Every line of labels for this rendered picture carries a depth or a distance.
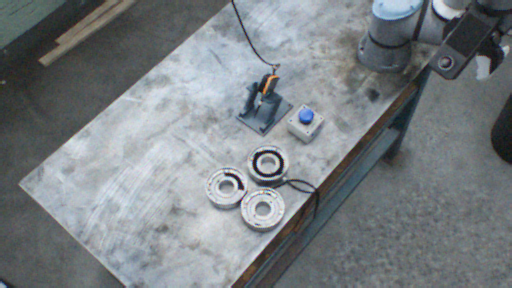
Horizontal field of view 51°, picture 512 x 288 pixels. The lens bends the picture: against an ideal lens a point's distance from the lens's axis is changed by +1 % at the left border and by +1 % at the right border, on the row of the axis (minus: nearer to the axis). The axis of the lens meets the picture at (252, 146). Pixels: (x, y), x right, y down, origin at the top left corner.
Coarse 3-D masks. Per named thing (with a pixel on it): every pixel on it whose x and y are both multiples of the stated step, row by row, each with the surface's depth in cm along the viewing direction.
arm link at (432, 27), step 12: (432, 0) 134; (444, 0) 129; (456, 0) 126; (468, 0) 125; (432, 12) 133; (444, 12) 129; (456, 12) 128; (432, 24) 133; (444, 24) 131; (420, 36) 137; (432, 36) 135
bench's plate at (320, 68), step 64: (256, 0) 167; (320, 0) 166; (192, 64) 155; (256, 64) 154; (320, 64) 154; (128, 128) 145; (192, 128) 144; (64, 192) 136; (128, 192) 135; (192, 192) 135; (128, 256) 127; (192, 256) 126; (256, 256) 126
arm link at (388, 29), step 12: (384, 0) 135; (396, 0) 134; (408, 0) 133; (420, 0) 133; (372, 12) 142; (384, 12) 135; (396, 12) 133; (408, 12) 133; (420, 12) 134; (372, 24) 142; (384, 24) 138; (396, 24) 136; (408, 24) 135; (420, 24) 134; (372, 36) 145; (384, 36) 141; (396, 36) 140; (408, 36) 138
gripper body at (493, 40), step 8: (472, 0) 76; (480, 8) 75; (488, 8) 75; (456, 16) 83; (496, 16) 75; (504, 16) 80; (456, 24) 84; (504, 24) 80; (496, 32) 80; (504, 32) 80; (488, 40) 80; (496, 40) 80; (488, 48) 82
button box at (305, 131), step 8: (296, 112) 140; (288, 120) 139; (296, 120) 139; (312, 120) 139; (320, 120) 139; (288, 128) 141; (296, 128) 138; (304, 128) 138; (312, 128) 138; (320, 128) 141; (296, 136) 142; (304, 136) 138; (312, 136) 140
